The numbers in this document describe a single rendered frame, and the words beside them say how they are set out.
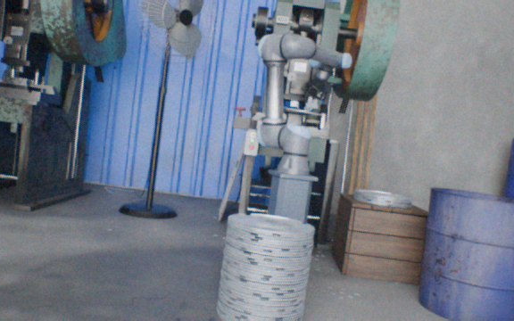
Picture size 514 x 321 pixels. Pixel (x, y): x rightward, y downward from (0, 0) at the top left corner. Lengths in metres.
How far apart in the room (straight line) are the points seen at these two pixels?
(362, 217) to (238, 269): 0.91
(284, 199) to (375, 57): 1.04
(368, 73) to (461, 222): 1.17
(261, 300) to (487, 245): 0.88
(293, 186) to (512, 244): 0.90
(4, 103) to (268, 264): 2.09
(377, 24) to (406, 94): 1.73
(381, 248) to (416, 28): 2.61
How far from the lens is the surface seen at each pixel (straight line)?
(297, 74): 2.85
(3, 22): 3.27
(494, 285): 1.91
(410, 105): 4.30
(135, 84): 4.15
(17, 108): 3.01
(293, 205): 2.07
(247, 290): 1.43
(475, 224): 1.85
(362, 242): 2.21
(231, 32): 4.12
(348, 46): 3.32
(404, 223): 2.24
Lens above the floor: 0.59
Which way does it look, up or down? 3 degrees down
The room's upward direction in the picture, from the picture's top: 7 degrees clockwise
